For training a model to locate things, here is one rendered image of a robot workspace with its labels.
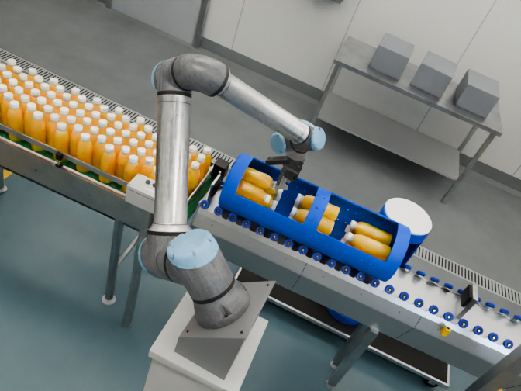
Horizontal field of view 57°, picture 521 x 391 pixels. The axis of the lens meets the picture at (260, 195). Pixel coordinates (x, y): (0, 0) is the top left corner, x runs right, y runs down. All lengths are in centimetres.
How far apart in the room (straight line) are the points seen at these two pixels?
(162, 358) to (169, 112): 80
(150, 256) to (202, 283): 24
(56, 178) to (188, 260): 129
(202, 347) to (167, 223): 41
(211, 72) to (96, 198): 116
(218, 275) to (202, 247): 10
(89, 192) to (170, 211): 96
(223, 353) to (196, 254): 33
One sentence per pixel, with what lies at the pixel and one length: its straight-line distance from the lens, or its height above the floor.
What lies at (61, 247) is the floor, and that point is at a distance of 333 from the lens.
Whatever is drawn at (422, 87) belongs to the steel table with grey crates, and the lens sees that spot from 464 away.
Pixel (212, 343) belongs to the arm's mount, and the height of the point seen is 126.
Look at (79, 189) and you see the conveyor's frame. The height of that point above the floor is 82.
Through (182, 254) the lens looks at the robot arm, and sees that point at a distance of 143.
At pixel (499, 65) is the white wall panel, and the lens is 537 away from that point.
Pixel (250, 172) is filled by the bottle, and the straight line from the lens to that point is 224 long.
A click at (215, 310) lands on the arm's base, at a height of 133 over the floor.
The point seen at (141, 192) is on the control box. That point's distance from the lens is 213.
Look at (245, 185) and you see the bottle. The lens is 223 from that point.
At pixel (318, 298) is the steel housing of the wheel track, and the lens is 255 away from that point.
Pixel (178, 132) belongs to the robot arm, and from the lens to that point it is 160.
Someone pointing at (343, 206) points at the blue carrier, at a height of 112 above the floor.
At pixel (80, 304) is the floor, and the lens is 307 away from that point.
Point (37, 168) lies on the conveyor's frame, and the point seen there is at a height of 83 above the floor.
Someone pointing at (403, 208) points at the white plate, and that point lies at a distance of 277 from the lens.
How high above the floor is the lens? 255
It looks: 40 degrees down
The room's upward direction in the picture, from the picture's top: 22 degrees clockwise
